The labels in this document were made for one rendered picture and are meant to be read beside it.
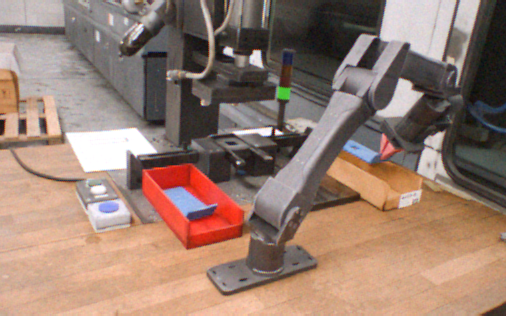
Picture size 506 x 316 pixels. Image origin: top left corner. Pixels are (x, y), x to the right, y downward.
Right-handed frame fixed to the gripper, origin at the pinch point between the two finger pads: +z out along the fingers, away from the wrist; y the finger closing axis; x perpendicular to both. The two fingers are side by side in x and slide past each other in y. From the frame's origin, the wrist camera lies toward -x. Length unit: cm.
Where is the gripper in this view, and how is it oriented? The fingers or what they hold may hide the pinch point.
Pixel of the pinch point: (382, 156)
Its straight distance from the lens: 115.7
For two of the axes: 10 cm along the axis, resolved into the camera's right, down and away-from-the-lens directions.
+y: -3.9, -7.9, 4.8
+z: -3.6, 6.1, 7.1
